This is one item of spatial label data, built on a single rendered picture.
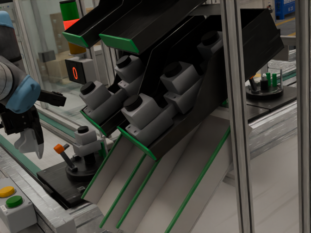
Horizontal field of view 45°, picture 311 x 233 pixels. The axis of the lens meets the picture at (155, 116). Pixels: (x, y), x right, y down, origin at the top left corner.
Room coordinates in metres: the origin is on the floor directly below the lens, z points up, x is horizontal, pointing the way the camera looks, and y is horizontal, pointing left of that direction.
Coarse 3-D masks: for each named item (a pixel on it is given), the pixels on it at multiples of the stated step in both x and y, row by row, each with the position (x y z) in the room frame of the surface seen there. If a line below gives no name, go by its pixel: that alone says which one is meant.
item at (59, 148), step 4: (56, 148) 0.90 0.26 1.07; (60, 148) 0.90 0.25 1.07; (64, 148) 0.91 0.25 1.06; (56, 152) 0.90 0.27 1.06; (60, 152) 0.90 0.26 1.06; (64, 152) 0.91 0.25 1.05; (64, 156) 0.91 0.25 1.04; (68, 160) 0.91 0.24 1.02; (68, 164) 0.91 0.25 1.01; (72, 164) 0.91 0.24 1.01
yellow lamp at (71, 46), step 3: (69, 45) 1.16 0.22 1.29; (72, 45) 1.15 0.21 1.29; (75, 45) 1.15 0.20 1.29; (69, 48) 1.16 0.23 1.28; (72, 48) 1.15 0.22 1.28; (75, 48) 1.15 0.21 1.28; (78, 48) 1.15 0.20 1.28; (81, 48) 1.15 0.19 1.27; (84, 48) 1.16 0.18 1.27; (72, 51) 1.15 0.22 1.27; (75, 51) 1.15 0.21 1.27; (78, 51) 1.15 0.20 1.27; (81, 51) 1.15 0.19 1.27; (84, 51) 1.16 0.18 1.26; (72, 54) 1.16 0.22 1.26
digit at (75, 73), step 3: (72, 63) 1.16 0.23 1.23; (75, 63) 1.14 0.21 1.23; (72, 66) 1.17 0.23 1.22; (75, 66) 1.14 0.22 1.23; (72, 69) 1.17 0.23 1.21; (75, 69) 1.15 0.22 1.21; (72, 72) 1.17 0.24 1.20; (75, 72) 1.15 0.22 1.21; (75, 75) 1.16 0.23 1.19; (78, 75) 1.14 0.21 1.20; (75, 78) 1.16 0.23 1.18; (78, 78) 1.14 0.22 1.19; (78, 81) 1.15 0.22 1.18
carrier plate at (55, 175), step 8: (48, 168) 1.00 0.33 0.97; (56, 168) 0.99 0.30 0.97; (64, 168) 0.98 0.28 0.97; (40, 176) 0.95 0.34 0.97; (48, 176) 0.95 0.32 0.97; (56, 176) 0.94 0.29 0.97; (64, 176) 0.93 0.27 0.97; (48, 184) 0.90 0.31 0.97; (56, 184) 0.89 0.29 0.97; (64, 184) 0.88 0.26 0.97; (72, 184) 0.88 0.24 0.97; (80, 184) 0.87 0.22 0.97; (88, 184) 0.86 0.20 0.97; (56, 192) 0.86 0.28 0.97; (64, 192) 0.84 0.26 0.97; (72, 192) 0.84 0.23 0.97; (64, 200) 0.81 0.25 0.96; (72, 200) 0.80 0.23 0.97; (80, 200) 0.80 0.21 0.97
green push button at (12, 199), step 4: (12, 196) 0.86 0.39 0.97; (16, 196) 0.86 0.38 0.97; (20, 196) 0.85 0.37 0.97; (8, 200) 0.84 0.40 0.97; (12, 200) 0.84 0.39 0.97; (16, 200) 0.84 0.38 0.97; (20, 200) 0.84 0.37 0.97; (8, 204) 0.83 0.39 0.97; (12, 204) 0.82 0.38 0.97; (16, 204) 0.83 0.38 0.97
